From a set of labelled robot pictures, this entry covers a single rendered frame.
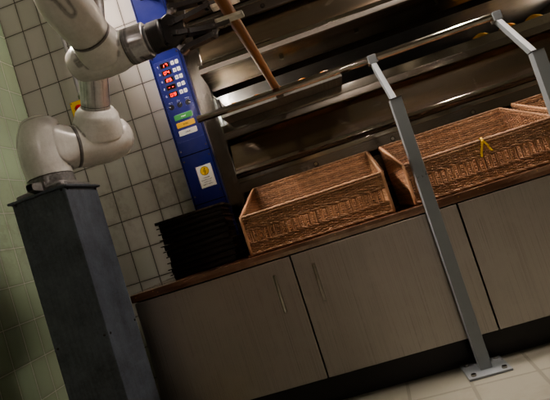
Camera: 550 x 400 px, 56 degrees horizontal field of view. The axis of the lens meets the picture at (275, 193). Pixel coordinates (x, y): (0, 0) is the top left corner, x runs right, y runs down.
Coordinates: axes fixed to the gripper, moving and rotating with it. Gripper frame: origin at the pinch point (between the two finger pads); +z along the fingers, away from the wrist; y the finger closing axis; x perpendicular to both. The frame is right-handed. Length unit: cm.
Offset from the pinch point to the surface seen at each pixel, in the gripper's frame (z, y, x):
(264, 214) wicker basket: -16, 48, -67
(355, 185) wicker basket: 18, 48, -67
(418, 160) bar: 40, 47, -57
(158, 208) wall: -71, 29, -116
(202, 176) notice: -46, 22, -113
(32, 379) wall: -120, 81, -64
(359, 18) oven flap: 43, -20, -102
